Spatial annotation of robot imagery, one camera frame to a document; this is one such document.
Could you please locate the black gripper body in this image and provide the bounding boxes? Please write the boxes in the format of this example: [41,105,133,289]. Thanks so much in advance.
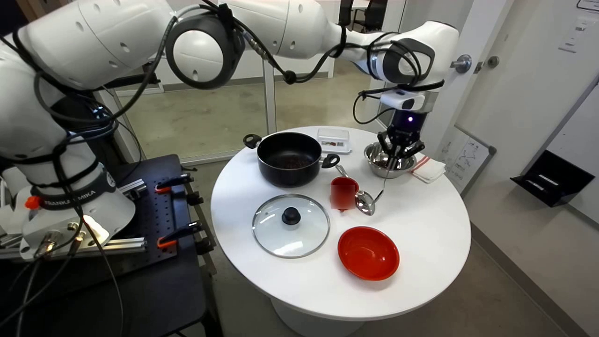
[384,109,432,146]

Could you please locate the small wall whiteboard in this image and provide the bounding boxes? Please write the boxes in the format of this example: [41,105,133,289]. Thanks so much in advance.
[438,126,498,195]

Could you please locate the red plastic bowl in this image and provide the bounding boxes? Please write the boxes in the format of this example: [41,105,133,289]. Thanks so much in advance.
[335,225,403,283]

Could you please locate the aluminium rail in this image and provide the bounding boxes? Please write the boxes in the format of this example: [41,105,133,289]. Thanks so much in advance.
[0,233,165,263]

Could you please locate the clear plastic container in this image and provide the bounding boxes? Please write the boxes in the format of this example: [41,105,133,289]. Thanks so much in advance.
[315,128,354,158]

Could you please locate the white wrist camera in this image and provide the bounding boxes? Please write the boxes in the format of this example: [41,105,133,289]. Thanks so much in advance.
[376,88,429,115]

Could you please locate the white cloth with red stripe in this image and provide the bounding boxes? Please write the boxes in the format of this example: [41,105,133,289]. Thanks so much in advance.
[408,156,447,186]

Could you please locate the black cooking pot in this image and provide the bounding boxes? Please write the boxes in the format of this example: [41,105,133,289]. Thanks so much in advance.
[242,131,343,190]

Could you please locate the orange handled black clamp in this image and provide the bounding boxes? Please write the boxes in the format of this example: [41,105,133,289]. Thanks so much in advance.
[155,221,206,253]
[154,173,197,193]

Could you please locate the red plastic cup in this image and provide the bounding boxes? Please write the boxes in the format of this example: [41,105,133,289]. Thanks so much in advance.
[330,176,361,214]

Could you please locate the white vertical post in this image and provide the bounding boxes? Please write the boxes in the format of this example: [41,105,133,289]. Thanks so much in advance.
[260,55,281,135]

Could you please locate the steel ladle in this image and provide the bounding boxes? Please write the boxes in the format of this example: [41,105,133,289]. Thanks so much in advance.
[333,163,378,218]

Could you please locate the black box on floor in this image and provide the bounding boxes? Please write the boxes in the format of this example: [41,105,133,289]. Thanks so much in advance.
[509,148,595,210]

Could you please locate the silver door handle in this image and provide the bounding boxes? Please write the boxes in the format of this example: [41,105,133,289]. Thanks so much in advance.
[451,53,502,77]

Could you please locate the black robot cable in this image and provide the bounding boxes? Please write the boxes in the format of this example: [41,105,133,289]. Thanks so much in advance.
[198,0,446,128]

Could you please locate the stainless steel bowl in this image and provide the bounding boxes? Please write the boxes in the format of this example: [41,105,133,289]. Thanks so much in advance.
[363,141,419,180]

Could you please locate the glass lid with black knob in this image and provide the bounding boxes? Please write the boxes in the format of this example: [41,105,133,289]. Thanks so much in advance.
[251,193,331,261]

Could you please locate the small metal spoon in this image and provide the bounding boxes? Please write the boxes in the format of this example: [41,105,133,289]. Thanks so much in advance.
[373,148,401,206]

